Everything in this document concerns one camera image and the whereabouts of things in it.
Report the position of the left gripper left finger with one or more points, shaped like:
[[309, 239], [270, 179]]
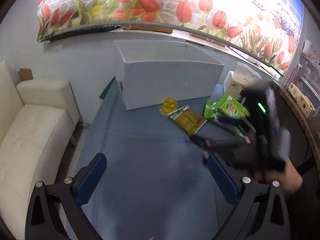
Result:
[[43, 219]]

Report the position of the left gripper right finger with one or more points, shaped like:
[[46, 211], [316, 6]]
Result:
[[259, 210]]

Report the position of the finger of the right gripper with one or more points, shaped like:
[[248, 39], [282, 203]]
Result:
[[222, 148], [239, 127]]

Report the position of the person right hand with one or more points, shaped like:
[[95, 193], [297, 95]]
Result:
[[290, 180]]

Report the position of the tissue box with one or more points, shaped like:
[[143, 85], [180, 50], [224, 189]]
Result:
[[238, 80]]

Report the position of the wooden round side table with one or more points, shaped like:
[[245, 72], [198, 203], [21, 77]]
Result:
[[303, 121]]

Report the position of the gold snack packet with white edge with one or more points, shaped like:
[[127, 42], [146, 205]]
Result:
[[188, 120]]

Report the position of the yellow jelly cup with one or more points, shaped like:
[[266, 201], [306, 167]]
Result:
[[169, 105]]

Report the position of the blue table cloth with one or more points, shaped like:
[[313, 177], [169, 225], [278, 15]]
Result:
[[155, 185]]

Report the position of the cream white sofa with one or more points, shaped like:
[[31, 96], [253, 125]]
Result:
[[38, 118]]

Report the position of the white cardboard box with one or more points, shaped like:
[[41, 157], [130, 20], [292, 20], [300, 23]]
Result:
[[149, 71]]

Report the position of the tulip flower wall poster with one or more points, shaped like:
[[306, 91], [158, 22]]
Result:
[[268, 29]]

